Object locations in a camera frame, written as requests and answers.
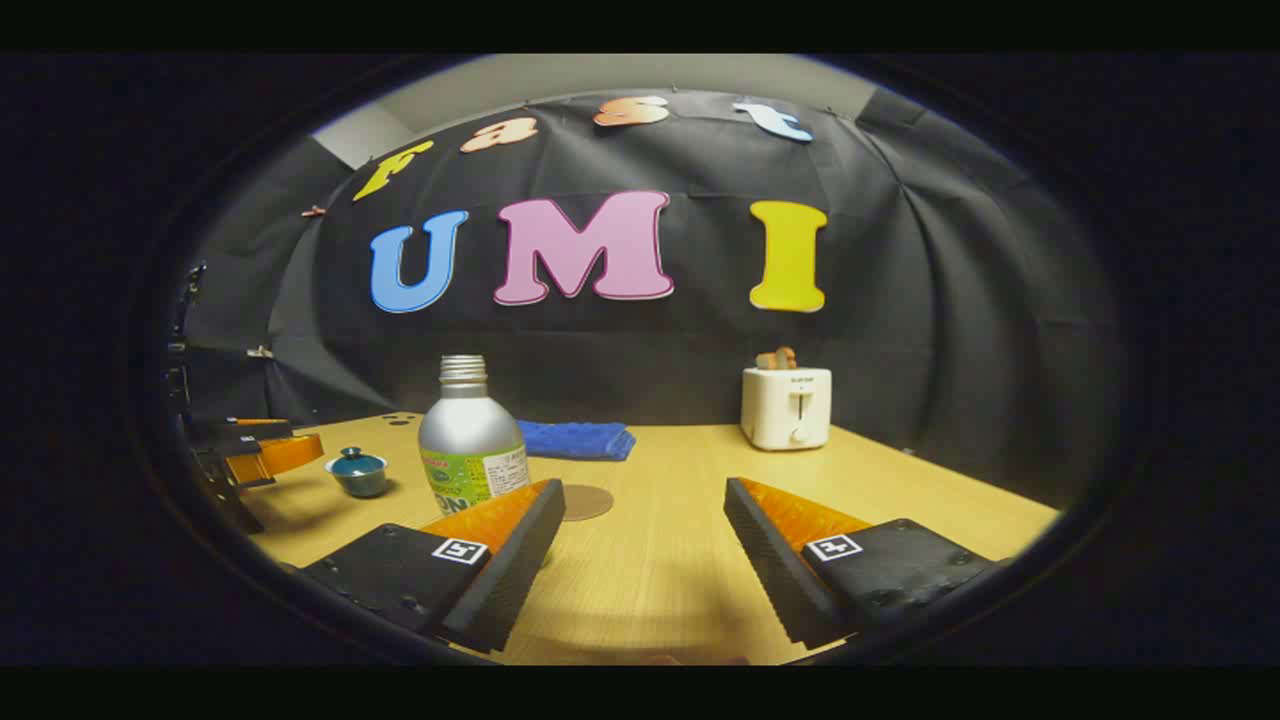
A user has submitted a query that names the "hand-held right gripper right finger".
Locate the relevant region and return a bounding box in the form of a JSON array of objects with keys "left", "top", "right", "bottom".
[{"left": 723, "top": 477, "right": 1001, "bottom": 651}]

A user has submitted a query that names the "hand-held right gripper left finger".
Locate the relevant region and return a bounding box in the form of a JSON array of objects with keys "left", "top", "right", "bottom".
[{"left": 300, "top": 478, "right": 567, "bottom": 656}]

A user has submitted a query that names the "round brown coaster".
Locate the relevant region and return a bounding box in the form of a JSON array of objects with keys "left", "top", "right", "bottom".
[{"left": 560, "top": 485, "right": 615, "bottom": 523}]

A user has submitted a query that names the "silver water bottle green label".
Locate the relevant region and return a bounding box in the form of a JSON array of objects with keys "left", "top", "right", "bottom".
[{"left": 418, "top": 354, "right": 532, "bottom": 518}]

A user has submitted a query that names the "blue folded towel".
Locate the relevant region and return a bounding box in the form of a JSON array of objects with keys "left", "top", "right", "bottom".
[{"left": 515, "top": 420, "right": 637, "bottom": 462}]

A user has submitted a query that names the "white toaster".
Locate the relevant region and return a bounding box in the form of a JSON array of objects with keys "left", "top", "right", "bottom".
[{"left": 741, "top": 366, "right": 833, "bottom": 452}]

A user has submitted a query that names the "black backdrop cloth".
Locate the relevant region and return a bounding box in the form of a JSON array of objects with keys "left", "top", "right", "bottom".
[{"left": 180, "top": 90, "right": 1126, "bottom": 511}]

